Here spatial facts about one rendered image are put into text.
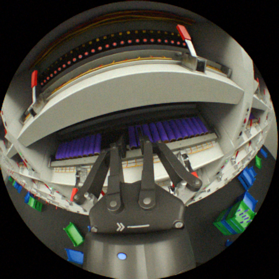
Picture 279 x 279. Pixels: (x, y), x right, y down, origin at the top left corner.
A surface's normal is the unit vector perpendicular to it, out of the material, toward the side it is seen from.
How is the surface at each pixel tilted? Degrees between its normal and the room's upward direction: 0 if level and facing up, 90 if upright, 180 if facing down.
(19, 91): 90
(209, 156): 22
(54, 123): 112
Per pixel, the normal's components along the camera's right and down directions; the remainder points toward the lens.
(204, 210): -0.15, -0.80
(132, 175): -0.11, -0.53
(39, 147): 0.98, -0.18
